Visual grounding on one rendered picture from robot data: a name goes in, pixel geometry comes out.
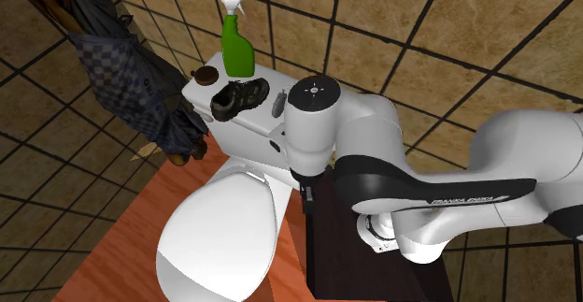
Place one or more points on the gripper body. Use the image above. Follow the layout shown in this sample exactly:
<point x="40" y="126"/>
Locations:
<point x="308" y="192"/>

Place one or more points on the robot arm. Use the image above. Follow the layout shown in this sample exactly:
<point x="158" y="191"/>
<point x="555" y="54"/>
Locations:
<point x="501" y="146"/>

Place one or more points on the small grey bottle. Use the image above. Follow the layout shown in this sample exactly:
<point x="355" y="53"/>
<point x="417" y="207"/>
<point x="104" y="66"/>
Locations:
<point x="278" y="104"/>

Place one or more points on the white toilet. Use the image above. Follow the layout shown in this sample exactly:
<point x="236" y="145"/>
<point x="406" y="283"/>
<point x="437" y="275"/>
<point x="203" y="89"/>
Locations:
<point x="218" y="237"/>

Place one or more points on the black shoe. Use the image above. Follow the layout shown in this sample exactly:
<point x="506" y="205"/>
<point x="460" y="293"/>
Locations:
<point x="239" y="98"/>

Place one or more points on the green spray bottle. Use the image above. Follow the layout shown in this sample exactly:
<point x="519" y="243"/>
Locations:
<point x="237" y="55"/>

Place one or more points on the brown round lidded jar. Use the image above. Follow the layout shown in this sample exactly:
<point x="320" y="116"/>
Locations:
<point x="205" y="76"/>

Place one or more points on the dark checkered folded umbrella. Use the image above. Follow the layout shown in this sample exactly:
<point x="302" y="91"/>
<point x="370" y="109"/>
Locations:
<point x="123" y="73"/>

